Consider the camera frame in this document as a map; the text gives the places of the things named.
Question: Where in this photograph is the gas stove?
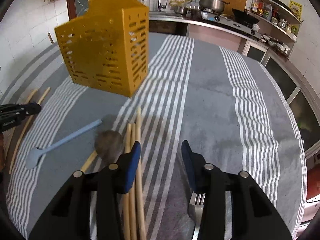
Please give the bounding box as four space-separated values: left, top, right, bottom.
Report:
200 10 262 40

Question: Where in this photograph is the black wok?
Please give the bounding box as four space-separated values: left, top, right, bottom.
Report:
232 8 259 28

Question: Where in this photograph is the small steel bowl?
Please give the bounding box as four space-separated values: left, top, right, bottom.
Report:
174 6 189 16

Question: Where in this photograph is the yellow perforated utensil holder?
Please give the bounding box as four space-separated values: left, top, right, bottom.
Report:
55 0 149 98

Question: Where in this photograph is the wooden chopstick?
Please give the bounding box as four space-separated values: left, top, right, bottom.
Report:
122 122 132 240
24 89 37 104
136 107 146 240
9 87 50 174
129 123 137 240

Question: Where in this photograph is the steel cooking pot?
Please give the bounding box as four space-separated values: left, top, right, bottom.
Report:
199 0 229 13

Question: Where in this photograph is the wooden spoon with dark bowl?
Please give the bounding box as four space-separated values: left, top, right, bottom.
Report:
80 130 124 172

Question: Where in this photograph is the grey striped tablecloth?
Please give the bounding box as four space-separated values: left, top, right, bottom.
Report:
1 34 307 239

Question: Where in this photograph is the yellow wall poster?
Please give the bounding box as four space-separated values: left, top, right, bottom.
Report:
289 0 303 20

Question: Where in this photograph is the light blue plastic spoon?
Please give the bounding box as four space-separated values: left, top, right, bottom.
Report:
25 119 102 170

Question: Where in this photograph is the wall corner shelf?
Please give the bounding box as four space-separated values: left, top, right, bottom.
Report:
248 0 302 52

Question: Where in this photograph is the steel fork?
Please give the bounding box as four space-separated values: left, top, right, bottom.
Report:
188 192 206 240

